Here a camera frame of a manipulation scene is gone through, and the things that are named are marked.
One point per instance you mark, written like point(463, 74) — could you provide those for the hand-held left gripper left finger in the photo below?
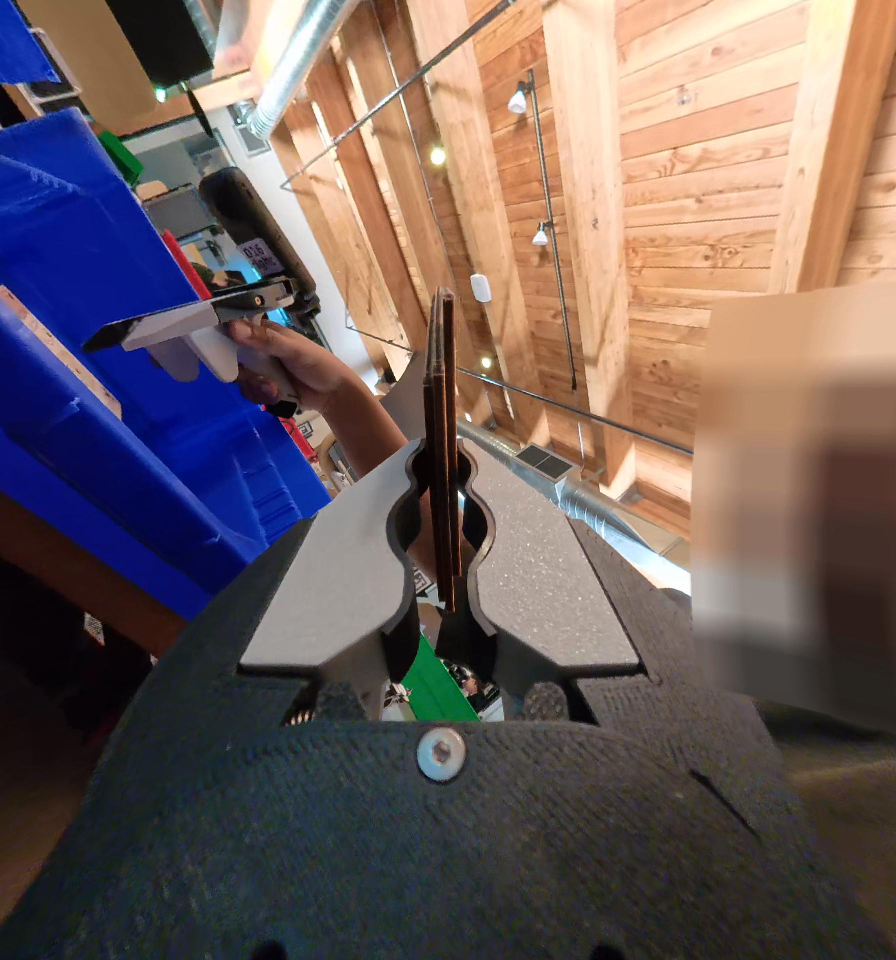
point(328, 585)

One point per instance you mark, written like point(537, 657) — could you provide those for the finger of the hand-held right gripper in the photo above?
point(170, 326)
point(106, 339)

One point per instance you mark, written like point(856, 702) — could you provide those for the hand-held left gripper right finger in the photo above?
point(545, 585)

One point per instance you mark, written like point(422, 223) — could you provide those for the person's right hand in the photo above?
point(305, 367)

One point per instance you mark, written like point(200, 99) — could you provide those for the red plastic bin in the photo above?
point(185, 262)

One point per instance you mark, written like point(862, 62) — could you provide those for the ceiling air vent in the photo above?
point(544, 461)

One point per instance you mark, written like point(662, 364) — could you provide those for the green plastic bin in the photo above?
point(433, 682)

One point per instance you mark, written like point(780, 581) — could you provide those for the green box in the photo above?
point(121, 157)

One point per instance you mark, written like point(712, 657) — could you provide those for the dark grey partition panel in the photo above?
point(162, 37)

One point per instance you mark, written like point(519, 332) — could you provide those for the white ceiling sensor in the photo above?
point(481, 289)

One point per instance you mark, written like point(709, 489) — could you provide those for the white track spotlight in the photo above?
point(541, 236)
point(519, 101)

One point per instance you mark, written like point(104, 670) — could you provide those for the person's brown clothing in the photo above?
point(868, 862)

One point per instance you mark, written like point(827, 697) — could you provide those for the silver air duct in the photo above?
point(605, 517)
point(305, 60)

